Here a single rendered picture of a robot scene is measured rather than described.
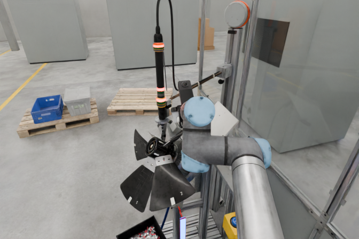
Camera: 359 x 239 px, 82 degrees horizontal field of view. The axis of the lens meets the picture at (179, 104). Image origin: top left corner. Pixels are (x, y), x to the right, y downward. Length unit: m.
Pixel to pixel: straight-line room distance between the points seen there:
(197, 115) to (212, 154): 0.10
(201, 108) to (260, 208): 0.24
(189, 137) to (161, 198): 0.56
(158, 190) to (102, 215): 1.50
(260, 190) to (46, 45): 8.08
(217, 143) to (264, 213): 0.19
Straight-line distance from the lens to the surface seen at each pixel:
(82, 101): 3.85
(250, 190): 0.44
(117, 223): 2.41
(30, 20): 8.24
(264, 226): 0.41
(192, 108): 0.50
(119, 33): 6.35
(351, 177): 1.15
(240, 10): 1.42
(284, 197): 1.53
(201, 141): 0.52
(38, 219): 2.75
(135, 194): 1.32
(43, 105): 4.57
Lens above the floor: 1.97
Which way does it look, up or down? 27 degrees down
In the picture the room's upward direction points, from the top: straight up
